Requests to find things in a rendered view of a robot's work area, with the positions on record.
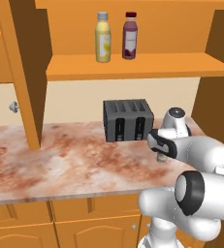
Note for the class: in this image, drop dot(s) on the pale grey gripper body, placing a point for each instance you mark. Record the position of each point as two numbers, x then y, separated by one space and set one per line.
162 158

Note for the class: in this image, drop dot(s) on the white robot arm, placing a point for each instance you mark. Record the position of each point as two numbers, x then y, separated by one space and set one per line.
207 193

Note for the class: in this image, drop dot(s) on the grey cabinet door knob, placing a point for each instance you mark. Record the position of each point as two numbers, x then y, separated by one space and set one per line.
14 107

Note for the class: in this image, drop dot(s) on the orange cabinet door with knob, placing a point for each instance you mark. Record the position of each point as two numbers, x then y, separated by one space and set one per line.
27 71

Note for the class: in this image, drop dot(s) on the dark grey four-slot toaster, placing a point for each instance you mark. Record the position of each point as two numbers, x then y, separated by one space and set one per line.
127 121

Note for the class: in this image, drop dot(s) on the small silver cupboard knob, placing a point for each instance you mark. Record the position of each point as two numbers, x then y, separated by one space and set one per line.
133 226

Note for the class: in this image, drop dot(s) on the orange base cupboard door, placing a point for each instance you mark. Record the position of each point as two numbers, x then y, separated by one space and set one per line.
97 233
144 231
19 237

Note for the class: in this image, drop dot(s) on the orange wide drawer front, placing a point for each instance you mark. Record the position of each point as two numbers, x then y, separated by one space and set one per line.
95 208

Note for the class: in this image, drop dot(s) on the purple drink bottle maroon cap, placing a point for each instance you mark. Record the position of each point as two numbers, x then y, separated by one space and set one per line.
130 37

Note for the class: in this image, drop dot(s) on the yellow drink bottle grey cap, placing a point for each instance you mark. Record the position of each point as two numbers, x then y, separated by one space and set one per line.
103 42

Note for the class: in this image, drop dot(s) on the orange narrow drawer front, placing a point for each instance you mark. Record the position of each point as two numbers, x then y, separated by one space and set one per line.
18 213

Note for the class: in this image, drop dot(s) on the orange open wall cabinet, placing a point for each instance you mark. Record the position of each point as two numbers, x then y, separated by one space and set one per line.
139 66

